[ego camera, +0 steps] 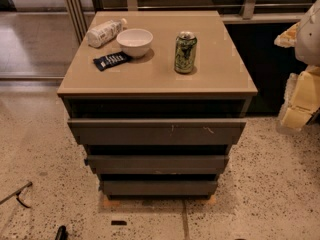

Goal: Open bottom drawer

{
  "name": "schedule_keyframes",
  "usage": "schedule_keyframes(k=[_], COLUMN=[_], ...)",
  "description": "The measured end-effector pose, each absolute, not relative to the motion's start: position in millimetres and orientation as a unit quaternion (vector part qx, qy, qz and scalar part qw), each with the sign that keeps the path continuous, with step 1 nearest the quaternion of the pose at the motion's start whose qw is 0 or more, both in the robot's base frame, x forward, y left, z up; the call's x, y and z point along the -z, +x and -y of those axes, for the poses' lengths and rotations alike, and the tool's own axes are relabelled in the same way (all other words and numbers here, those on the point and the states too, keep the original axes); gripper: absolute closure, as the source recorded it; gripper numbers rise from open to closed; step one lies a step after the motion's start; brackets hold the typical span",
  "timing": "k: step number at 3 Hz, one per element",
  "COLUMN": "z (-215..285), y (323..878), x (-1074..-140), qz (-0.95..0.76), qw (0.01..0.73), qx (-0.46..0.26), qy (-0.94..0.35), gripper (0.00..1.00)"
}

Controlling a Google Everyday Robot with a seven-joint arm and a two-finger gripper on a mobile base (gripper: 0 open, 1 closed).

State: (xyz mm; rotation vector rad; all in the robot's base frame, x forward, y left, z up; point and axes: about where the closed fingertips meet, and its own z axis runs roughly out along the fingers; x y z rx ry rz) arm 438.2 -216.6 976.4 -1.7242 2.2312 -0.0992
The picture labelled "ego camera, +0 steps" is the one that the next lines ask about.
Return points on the grey middle drawer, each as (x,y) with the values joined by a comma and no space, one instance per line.
(157,164)

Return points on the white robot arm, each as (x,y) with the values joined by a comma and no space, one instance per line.
(307,47)

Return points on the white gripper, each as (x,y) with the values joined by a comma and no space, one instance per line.
(310,39)

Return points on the black floor marker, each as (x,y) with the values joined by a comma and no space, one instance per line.
(118,223)

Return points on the grey three-drawer cabinet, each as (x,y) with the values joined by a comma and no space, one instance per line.
(219,86)

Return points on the white ceramic bowl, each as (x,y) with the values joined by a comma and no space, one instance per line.
(135,42)

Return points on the white plastic bottle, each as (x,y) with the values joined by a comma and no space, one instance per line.
(105,32)

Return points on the dark blue snack packet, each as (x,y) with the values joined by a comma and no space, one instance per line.
(111,60)

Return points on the metal rod on floor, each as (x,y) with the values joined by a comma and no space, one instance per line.
(16,195)

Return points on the black object at floor edge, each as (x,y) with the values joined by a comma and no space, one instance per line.
(61,233)

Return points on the grey bottom drawer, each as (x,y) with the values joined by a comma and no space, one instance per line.
(158,188)

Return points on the grey top drawer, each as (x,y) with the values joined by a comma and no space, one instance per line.
(156,131)

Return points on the grey drawer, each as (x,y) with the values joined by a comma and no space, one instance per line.
(156,131)
(157,164)
(158,188)

